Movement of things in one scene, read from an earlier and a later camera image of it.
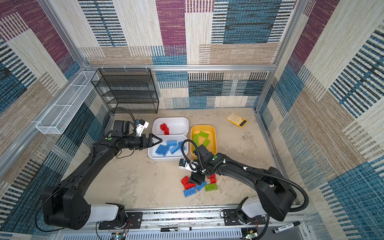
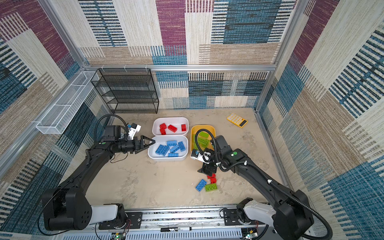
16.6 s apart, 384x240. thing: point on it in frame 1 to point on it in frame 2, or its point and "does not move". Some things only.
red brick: (212, 176) does not move
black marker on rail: (175, 228) does not move
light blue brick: (179, 144) to (171, 143)
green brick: (211, 187) does not move
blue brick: (189, 191) to (173, 155)
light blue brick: (174, 149) does not move
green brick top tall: (204, 134) does not move
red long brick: (188, 185) to (172, 128)
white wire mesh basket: (58, 117) does not move
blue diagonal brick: (199, 187) does not move
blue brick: (171, 143) to (182, 146)
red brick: (163, 126) does not move
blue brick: (165, 150) does not move
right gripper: (197, 178) to (208, 169)
